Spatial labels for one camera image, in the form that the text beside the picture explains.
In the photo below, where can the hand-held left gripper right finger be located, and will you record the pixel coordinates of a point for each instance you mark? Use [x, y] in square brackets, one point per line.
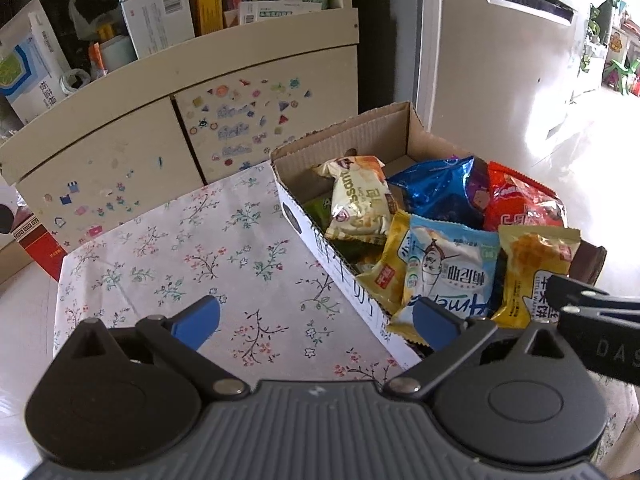
[437, 322]

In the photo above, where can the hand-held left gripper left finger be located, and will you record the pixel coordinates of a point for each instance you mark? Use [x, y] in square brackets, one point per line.
[197, 317]

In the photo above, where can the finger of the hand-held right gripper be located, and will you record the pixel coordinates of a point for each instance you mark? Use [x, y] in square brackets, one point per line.
[575, 290]

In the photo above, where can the light blue snack packet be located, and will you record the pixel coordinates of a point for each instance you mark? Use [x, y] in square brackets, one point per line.
[450, 265]

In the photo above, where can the yellow snack packet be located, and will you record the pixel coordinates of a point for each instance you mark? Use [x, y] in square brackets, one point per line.
[390, 260]

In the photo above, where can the large blue foil snack bag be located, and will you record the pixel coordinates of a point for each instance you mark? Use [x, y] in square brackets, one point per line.
[440, 190]

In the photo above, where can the cardboard box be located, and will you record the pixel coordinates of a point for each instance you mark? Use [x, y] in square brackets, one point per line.
[350, 130]

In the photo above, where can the yellow waffle snack bag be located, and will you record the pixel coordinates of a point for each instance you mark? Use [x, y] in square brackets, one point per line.
[535, 265]

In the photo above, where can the floral tablecloth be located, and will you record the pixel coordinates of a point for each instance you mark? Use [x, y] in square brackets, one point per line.
[200, 260]

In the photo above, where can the red snack bag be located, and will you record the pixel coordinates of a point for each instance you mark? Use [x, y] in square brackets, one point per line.
[520, 200]

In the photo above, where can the cream croissant snack bag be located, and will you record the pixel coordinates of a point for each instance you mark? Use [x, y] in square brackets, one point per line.
[360, 205]

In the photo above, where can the purple snack bag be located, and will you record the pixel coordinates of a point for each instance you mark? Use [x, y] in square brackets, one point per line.
[481, 185]

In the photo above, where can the green snack bag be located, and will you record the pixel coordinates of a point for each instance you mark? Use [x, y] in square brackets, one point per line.
[317, 208]

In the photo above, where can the red carton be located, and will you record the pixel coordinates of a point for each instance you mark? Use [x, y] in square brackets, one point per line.
[40, 250]

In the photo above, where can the cream cabinet with stickers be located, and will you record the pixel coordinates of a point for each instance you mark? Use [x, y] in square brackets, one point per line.
[125, 135]

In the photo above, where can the silver refrigerator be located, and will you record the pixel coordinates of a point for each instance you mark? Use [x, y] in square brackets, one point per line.
[500, 60]

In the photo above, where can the orange picture sign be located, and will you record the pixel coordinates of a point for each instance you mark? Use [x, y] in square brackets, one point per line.
[617, 42]

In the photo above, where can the tape roll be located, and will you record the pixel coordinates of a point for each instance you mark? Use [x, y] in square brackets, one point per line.
[75, 81]

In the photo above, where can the green potted plant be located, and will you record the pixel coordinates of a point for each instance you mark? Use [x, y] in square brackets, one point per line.
[602, 5]

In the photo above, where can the white blue carton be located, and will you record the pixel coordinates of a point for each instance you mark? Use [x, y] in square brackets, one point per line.
[25, 70]

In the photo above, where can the white box with barcode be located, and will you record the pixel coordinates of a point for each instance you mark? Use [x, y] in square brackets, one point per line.
[155, 17]

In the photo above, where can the yellow box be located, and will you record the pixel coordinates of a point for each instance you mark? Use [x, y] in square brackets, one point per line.
[209, 2]

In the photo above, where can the white medicine box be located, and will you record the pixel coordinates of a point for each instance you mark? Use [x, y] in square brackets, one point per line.
[277, 11]

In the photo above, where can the clear plastic bag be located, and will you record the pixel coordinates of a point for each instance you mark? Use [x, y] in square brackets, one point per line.
[92, 5]

